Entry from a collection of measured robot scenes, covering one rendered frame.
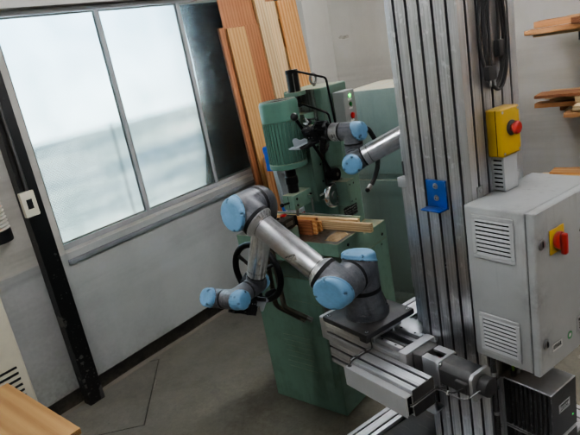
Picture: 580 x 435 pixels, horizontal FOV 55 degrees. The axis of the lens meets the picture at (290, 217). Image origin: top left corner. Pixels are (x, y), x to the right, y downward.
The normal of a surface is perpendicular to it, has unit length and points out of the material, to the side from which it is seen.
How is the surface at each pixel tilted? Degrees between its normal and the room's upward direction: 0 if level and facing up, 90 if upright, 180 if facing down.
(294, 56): 86
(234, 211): 85
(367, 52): 90
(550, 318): 92
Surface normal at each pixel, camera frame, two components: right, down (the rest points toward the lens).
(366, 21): -0.62, 0.33
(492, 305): -0.80, 0.31
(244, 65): 0.75, 0.00
